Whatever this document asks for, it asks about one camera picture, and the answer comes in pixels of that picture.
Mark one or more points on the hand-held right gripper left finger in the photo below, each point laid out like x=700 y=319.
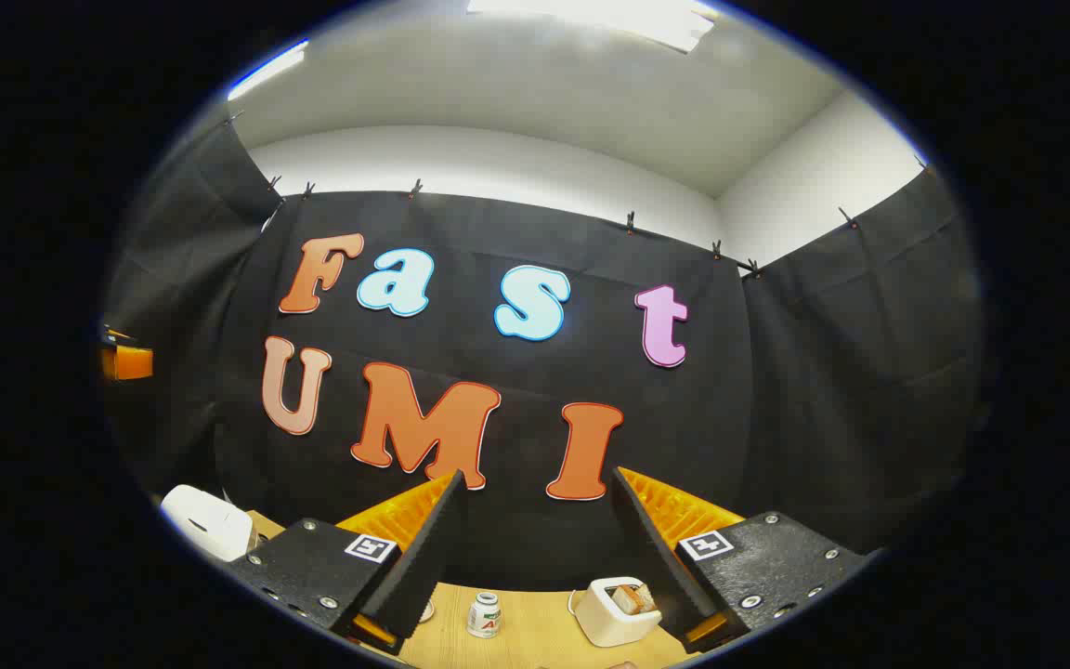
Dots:
x=424 y=557

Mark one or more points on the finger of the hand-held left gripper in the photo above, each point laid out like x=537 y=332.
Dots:
x=131 y=362

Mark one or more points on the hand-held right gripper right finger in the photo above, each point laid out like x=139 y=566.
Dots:
x=656 y=557

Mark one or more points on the white rice cooker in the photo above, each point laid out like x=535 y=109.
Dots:
x=205 y=520

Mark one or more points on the toasted bread slice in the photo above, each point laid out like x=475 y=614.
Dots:
x=626 y=602
x=646 y=595

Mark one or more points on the white toaster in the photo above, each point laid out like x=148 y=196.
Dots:
x=605 y=623

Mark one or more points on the white drink bottle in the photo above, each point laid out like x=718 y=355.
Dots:
x=484 y=618

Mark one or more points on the black backdrop cloth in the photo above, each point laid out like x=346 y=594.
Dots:
x=516 y=418

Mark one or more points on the narrow ceiling light strip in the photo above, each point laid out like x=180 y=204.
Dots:
x=266 y=71

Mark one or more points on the wide ceiling light panel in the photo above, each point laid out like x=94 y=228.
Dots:
x=591 y=19

